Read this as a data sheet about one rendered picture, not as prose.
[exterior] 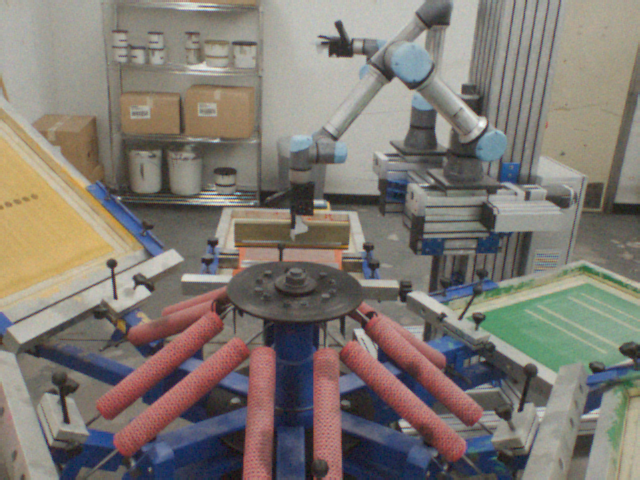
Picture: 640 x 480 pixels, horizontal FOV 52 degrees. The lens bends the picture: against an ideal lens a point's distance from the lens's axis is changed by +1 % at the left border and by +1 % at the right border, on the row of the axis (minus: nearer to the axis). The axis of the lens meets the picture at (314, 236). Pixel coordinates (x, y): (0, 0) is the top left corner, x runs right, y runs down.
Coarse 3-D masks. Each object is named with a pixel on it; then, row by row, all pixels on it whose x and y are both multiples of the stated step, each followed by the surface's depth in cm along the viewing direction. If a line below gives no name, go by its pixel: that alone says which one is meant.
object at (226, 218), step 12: (228, 216) 276; (240, 216) 285; (252, 216) 285; (264, 216) 285; (276, 216) 285; (288, 216) 286; (312, 216) 286; (324, 216) 286; (336, 216) 286; (348, 216) 286; (228, 228) 269; (360, 228) 270; (360, 240) 258
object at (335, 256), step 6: (294, 252) 252; (300, 252) 252; (306, 252) 253; (312, 252) 253; (318, 252) 253; (324, 252) 253; (330, 252) 254; (336, 252) 254; (342, 252) 255; (294, 258) 247; (300, 258) 247; (306, 258) 247; (312, 258) 247; (318, 258) 248; (324, 258) 248; (330, 258) 248; (336, 258) 249
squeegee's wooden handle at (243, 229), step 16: (240, 224) 228; (256, 224) 228; (272, 224) 228; (288, 224) 228; (304, 224) 229; (320, 224) 229; (336, 224) 230; (240, 240) 230; (288, 240) 230; (304, 240) 231; (320, 240) 231; (336, 240) 231
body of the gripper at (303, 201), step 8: (296, 184) 221; (304, 184) 222; (312, 184) 223; (296, 192) 226; (304, 192) 225; (312, 192) 224; (296, 200) 224; (304, 200) 224; (312, 200) 225; (296, 208) 224; (304, 208) 225; (312, 208) 229
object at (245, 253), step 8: (240, 248) 253; (248, 248) 253; (256, 248) 254; (240, 256) 246; (248, 256) 246; (256, 256) 247; (264, 256) 247; (272, 256) 247; (288, 256) 248; (240, 264) 239
